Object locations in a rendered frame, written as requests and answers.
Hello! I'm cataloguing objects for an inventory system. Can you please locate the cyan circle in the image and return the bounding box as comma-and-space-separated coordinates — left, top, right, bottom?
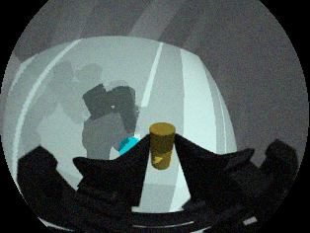
119, 137, 139, 156

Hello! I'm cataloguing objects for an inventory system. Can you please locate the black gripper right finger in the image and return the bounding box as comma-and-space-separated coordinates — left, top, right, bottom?
174, 133, 254, 204

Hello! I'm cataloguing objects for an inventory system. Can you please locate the yellow cylinder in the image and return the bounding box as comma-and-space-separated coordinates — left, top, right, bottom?
148, 121, 176, 171

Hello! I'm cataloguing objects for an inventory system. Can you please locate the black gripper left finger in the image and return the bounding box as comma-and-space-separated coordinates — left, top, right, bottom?
72, 133, 151, 207

